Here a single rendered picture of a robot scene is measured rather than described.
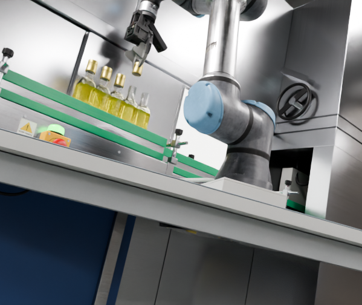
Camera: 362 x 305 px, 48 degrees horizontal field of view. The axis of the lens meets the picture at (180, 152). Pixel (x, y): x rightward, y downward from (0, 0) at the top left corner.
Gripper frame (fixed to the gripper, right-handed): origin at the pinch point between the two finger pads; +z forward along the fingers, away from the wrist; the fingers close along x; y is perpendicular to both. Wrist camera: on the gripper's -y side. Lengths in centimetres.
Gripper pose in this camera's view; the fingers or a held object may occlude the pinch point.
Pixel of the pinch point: (138, 65)
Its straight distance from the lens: 155.9
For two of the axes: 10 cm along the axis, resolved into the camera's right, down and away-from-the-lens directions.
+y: -7.6, -3.2, -5.7
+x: 6.2, -0.7, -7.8
